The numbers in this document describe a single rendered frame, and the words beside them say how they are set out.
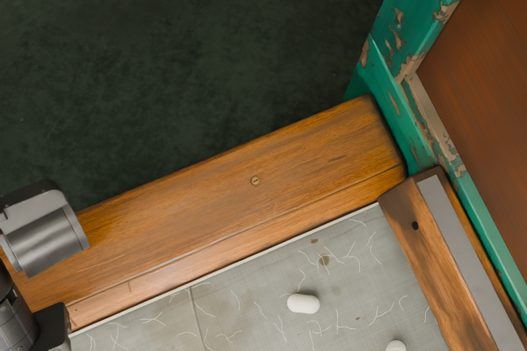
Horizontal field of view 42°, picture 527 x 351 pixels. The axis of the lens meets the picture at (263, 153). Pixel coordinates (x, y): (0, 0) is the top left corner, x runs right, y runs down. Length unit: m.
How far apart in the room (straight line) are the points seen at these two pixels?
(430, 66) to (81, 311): 0.44
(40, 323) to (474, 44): 0.45
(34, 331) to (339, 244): 0.34
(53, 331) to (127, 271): 0.14
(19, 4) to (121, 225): 1.09
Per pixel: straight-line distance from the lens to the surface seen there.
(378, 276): 0.79
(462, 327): 0.71
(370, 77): 0.80
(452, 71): 0.63
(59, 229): 0.60
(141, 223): 0.77
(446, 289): 0.70
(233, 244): 0.76
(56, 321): 0.67
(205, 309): 0.77
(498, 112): 0.59
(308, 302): 0.76
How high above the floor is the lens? 1.51
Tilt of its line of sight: 75 degrees down
